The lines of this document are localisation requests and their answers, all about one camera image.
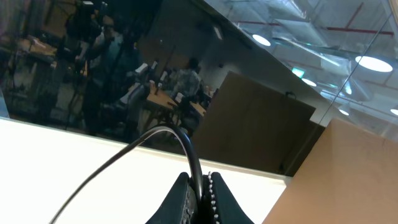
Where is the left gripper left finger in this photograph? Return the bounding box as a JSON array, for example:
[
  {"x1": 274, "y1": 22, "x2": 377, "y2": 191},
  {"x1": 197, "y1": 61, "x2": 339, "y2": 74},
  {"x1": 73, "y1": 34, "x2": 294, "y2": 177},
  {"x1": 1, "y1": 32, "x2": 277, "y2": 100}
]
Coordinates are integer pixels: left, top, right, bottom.
[{"x1": 146, "y1": 172, "x2": 197, "y2": 224}]

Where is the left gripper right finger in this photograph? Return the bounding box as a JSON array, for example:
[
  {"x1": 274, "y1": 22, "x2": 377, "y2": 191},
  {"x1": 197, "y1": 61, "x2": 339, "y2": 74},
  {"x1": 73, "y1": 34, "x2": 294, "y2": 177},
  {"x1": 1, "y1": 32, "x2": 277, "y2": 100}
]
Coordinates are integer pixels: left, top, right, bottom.
[{"x1": 203, "y1": 172, "x2": 254, "y2": 224}]

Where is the black USB cable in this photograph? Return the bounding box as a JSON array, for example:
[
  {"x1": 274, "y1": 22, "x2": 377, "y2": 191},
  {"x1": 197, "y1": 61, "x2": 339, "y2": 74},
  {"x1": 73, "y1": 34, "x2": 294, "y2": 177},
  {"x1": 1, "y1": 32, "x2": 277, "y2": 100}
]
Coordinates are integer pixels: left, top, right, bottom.
[{"x1": 49, "y1": 124, "x2": 205, "y2": 224}]

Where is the brown wooden board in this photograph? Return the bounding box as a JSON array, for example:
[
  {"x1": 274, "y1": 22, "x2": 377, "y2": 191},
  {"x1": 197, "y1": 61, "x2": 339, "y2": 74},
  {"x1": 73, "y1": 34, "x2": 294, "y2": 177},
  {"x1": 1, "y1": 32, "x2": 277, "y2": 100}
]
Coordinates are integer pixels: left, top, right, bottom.
[{"x1": 192, "y1": 72, "x2": 325, "y2": 176}]

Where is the background desk with equipment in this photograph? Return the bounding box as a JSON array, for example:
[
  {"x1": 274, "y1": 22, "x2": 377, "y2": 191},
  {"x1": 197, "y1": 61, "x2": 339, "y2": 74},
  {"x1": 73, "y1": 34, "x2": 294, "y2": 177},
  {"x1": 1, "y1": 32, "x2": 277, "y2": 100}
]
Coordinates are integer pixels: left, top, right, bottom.
[{"x1": 119, "y1": 63, "x2": 206, "y2": 126}]

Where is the person in background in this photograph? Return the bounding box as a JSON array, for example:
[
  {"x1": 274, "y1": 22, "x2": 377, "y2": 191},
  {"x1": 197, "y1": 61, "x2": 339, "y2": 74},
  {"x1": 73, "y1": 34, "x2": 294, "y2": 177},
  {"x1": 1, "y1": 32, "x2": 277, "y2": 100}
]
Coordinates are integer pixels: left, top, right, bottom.
[{"x1": 168, "y1": 57, "x2": 201, "y2": 98}]

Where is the brown cardboard box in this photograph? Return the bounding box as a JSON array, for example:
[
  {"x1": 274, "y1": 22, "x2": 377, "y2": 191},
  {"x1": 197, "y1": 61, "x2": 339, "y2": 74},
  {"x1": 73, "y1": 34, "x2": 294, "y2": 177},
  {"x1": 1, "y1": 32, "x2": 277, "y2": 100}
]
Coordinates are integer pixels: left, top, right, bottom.
[{"x1": 264, "y1": 119, "x2": 397, "y2": 224}]

